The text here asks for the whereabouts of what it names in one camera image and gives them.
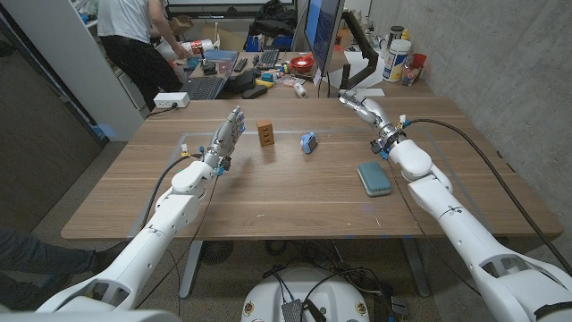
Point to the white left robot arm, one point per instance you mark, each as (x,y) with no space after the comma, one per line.
(170,214)

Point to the seated person in dark trousers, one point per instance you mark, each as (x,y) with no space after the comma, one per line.
(40,261)

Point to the blue toy camera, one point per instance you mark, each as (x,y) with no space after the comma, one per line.
(309,143)

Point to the yellow bottle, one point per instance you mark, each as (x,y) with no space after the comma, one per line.
(406,34)

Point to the dark-lidded jar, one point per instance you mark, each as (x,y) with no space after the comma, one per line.
(395,32)

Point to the teal ball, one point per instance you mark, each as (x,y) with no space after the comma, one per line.
(193,62)

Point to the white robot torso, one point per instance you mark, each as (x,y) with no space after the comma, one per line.
(313,290)

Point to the cardboard box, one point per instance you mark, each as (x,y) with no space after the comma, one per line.
(225,38)

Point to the standing person in white shirt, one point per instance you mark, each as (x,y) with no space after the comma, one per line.
(129,40)

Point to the wooden block with three holes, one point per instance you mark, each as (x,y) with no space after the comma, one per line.
(265,132)

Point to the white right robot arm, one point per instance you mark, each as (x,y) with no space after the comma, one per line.
(465,232)

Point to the black laptop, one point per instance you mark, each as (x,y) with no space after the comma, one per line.
(207,85)

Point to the red bowl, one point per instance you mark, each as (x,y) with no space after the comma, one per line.
(302,64)

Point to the white tube with red print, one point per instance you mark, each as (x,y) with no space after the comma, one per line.
(199,46)

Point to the black flat case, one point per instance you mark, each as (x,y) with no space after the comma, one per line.
(254,92)

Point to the grey table leg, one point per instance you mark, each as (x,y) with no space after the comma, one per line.
(415,266)
(191,268)

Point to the white canister with blue label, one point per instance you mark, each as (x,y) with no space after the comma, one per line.
(396,60)

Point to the small white roll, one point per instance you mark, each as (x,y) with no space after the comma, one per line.
(300,90)

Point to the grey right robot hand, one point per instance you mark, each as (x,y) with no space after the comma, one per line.
(373,116)

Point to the black round floor fan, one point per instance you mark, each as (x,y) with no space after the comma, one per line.
(216,251)

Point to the white cabinet panel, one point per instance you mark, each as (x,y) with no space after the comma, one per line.
(67,58)

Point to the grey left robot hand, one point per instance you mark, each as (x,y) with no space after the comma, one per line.
(225,138)

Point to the blue storage bin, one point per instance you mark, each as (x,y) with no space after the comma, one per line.
(268,43)

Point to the red-lidded jar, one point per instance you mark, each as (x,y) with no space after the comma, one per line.
(413,69)

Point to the black bag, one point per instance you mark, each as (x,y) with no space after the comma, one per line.
(270,20)

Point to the white power strip box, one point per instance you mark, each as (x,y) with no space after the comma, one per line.
(171,99)

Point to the computer monitor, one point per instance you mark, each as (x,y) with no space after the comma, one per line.
(324,31)

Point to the black keyboard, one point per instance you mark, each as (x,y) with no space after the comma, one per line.
(268,59)

